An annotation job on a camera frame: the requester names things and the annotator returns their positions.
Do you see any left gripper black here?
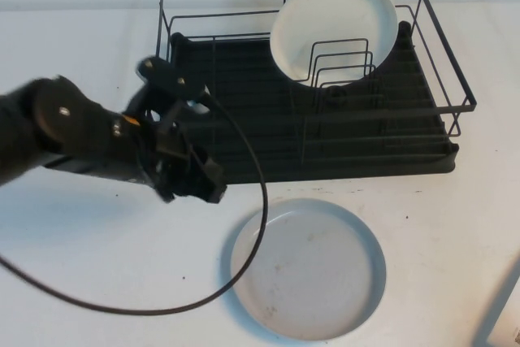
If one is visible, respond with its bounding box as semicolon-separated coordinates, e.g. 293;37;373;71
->
121;86;228;205

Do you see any grey-blue round plate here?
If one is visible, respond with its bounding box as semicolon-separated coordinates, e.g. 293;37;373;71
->
220;197;387;343

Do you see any grey metal bar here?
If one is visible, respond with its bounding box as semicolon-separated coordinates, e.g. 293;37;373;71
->
473;257;520;347

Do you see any black wire dish rack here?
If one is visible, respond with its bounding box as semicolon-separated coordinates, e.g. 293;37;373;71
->
160;0;477;161

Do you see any black plastic drip tray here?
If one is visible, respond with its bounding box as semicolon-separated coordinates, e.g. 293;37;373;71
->
168;20;461;185

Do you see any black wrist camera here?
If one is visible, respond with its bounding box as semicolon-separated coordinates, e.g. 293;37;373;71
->
135;55;210;115

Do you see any black camera cable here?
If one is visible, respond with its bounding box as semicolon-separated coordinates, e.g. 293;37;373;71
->
0;90;269;316

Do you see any cream white round plate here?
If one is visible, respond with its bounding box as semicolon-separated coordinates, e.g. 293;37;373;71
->
270;0;398;89

